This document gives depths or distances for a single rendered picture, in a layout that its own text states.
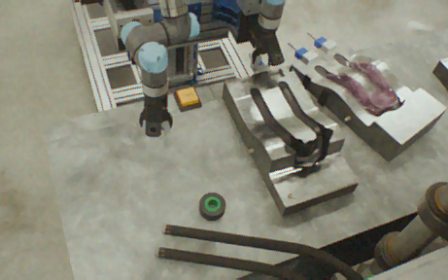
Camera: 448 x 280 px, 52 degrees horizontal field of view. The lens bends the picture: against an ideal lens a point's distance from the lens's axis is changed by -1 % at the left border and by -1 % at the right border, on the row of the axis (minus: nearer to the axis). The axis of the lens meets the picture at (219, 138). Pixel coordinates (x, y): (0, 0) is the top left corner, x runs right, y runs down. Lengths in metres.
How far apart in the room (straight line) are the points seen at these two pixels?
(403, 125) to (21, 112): 2.00
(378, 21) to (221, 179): 2.32
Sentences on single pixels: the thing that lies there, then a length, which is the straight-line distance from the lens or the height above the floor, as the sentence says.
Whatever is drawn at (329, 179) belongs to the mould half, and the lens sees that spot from 1.47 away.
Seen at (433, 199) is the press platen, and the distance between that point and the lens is 1.01.
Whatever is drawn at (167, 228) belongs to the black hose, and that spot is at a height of 0.83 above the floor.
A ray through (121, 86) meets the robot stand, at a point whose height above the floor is 0.21.
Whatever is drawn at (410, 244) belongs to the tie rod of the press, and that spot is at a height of 1.13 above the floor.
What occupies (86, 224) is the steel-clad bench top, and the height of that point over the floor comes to 0.80.
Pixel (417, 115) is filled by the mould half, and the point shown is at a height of 0.91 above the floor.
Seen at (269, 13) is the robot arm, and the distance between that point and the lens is 1.53.
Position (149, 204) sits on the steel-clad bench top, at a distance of 1.42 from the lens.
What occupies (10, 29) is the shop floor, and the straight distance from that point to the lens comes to 3.27.
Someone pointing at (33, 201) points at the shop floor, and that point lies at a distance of 2.43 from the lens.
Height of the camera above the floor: 2.06
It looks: 54 degrees down
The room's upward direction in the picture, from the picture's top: 8 degrees clockwise
